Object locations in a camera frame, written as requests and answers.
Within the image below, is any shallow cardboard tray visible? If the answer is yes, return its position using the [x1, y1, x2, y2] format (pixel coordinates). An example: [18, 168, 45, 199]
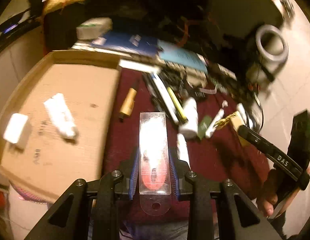
[0, 50, 121, 202]

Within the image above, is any dark red table cloth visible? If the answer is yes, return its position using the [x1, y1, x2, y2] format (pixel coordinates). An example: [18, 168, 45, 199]
[102, 67, 270, 221]

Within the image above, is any white marker pen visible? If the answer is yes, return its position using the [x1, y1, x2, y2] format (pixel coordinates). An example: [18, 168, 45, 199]
[205, 108, 224, 139]

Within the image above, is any white plastic bottle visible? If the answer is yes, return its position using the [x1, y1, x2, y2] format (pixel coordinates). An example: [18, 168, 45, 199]
[178, 97, 198, 140]

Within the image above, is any yellow black pen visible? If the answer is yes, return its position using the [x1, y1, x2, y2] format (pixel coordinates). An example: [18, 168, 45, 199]
[167, 87, 188, 124]

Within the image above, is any white folded paper card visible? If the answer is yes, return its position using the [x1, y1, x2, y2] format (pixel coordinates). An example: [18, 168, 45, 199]
[176, 133, 191, 167]

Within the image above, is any clear pink toothbrush case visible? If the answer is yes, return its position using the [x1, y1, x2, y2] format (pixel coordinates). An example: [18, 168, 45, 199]
[139, 112, 172, 216]

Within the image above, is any dark blue book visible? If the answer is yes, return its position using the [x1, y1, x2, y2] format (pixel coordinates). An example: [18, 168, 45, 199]
[90, 31, 158, 57]

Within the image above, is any grey tape roll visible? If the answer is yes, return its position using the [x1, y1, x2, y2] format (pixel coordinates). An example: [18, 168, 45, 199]
[255, 24, 289, 64]

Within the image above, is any white square box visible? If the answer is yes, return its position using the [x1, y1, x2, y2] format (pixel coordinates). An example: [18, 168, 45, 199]
[3, 113, 32, 150]

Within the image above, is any operator right hand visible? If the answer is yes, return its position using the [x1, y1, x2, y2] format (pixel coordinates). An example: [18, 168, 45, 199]
[256, 168, 310, 218]

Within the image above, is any yellow wooden pencil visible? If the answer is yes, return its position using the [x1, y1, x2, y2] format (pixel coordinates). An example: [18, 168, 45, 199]
[119, 79, 140, 122]

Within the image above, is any white red toothpaste tube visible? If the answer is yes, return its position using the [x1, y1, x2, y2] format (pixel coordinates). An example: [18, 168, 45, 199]
[44, 93, 79, 141]

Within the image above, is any small white carton box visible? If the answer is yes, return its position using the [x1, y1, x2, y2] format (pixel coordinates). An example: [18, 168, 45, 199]
[76, 17, 113, 40]

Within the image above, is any light blue notebook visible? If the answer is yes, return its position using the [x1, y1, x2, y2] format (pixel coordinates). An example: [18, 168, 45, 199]
[158, 40, 207, 74]

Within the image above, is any dark green pen case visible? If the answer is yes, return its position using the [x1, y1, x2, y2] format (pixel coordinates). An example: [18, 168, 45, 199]
[198, 115, 212, 140]

